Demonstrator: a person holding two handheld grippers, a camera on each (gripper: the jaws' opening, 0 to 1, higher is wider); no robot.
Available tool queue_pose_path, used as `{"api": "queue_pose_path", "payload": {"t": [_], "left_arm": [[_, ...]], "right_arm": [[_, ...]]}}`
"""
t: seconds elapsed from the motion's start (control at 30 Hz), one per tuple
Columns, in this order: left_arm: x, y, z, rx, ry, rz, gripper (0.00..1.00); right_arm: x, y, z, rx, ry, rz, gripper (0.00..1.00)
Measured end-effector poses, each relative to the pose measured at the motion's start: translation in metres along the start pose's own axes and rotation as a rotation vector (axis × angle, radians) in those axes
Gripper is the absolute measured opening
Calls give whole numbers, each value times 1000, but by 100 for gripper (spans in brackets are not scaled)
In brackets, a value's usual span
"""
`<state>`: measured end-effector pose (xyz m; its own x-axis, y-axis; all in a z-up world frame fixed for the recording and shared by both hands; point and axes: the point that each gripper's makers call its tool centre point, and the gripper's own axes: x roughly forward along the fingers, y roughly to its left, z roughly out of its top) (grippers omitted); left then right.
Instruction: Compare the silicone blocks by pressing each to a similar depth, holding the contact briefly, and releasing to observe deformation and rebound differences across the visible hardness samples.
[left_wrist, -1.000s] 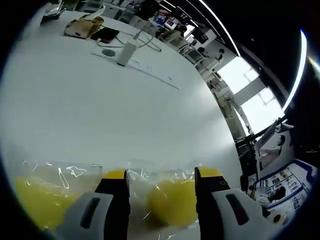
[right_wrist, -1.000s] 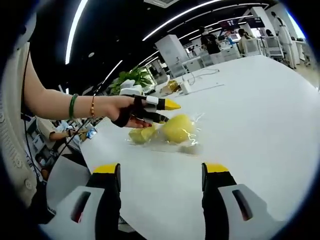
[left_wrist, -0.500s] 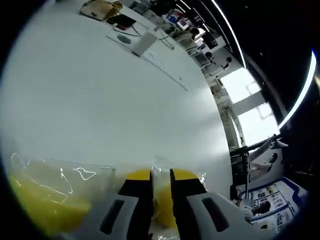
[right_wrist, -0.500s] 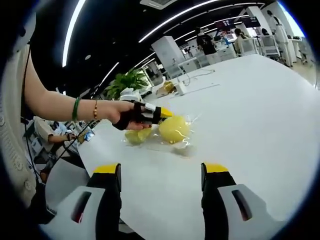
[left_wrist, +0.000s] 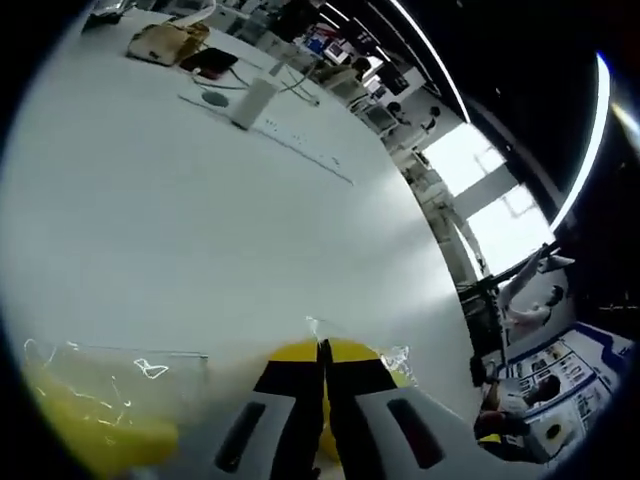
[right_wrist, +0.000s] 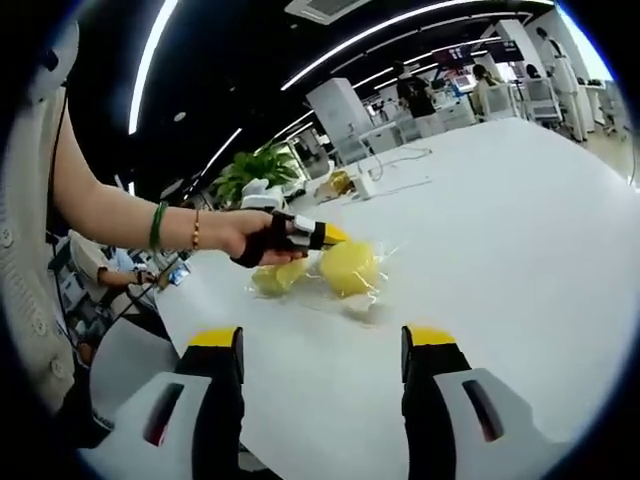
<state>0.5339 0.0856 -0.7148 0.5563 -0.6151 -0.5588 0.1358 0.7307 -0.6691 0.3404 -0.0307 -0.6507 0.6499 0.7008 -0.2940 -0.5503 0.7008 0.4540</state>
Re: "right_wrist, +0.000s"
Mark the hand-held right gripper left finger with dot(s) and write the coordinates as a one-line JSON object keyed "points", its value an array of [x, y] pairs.
{"points": [[150, 415]]}

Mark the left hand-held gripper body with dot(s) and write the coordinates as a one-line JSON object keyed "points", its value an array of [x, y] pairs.
{"points": [[265, 197]]}

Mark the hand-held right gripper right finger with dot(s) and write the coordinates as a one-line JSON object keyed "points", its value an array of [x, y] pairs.
{"points": [[492, 415]]}

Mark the yellow rectangular silicone block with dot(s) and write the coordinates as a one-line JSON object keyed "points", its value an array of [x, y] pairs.
{"points": [[277, 282]]}

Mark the yellow round silicone block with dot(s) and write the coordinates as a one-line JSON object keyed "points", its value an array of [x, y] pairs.
{"points": [[350, 270]]}

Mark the person's left hand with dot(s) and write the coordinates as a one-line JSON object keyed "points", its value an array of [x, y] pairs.
{"points": [[250, 232]]}

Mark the green potted plant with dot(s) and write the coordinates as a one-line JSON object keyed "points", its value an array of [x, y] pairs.
{"points": [[260, 165]]}

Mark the white charger block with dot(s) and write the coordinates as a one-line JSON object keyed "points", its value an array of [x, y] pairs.
{"points": [[366, 186]]}

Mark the smaller yellow sponge in bag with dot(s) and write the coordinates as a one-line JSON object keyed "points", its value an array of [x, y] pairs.
{"points": [[370, 305]]}

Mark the long ceiling light strip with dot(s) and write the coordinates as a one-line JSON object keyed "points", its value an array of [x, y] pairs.
{"points": [[400, 32], [150, 65]]}

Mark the ceiling air vent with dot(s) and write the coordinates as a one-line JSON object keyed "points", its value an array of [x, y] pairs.
{"points": [[325, 9]]}

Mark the person's beige knit cardigan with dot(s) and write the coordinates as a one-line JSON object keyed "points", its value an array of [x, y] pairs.
{"points": [[25, 225]]}

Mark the white office chair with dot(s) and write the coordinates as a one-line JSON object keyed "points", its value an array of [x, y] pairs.
{"points": [[500, 102], [542, 100]]}

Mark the dark monitor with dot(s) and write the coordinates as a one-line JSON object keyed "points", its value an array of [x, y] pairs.
{"points": [[502, 50]]}

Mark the red wall screen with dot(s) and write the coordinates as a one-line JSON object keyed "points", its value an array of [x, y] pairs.
{"points": [[452, 55]]}

